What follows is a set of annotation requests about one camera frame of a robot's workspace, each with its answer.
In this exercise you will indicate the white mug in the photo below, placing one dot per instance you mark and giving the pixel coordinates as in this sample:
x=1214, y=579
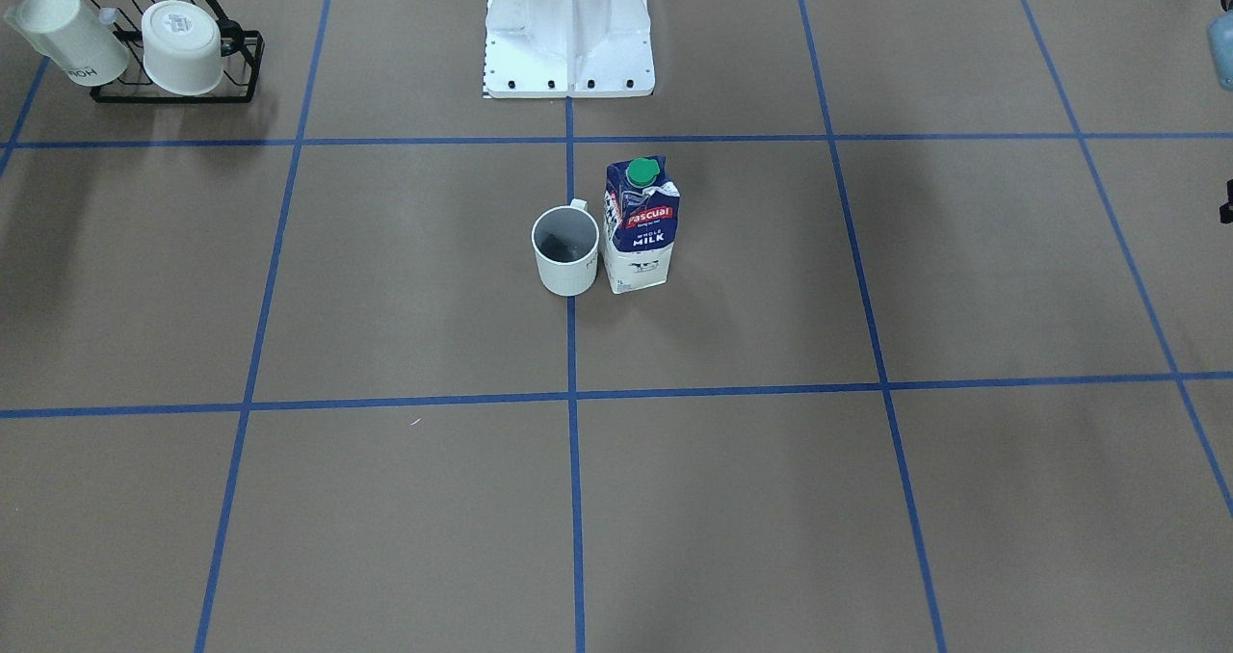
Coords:
x=71, y=36
x=566, y=241
x=183, y=49

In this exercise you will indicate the blue white milk carton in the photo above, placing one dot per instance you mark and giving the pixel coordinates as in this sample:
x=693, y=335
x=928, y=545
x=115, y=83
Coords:
x=641, y=208

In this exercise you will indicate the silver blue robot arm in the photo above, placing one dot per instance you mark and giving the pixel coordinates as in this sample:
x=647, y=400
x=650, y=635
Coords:
x=1219, y=37

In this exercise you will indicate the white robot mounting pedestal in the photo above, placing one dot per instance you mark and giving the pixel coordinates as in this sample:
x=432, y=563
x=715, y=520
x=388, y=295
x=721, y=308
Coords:
x=568, y=48

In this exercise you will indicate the black wire mug rack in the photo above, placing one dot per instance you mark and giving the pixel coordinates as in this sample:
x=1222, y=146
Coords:
x=124, y=19

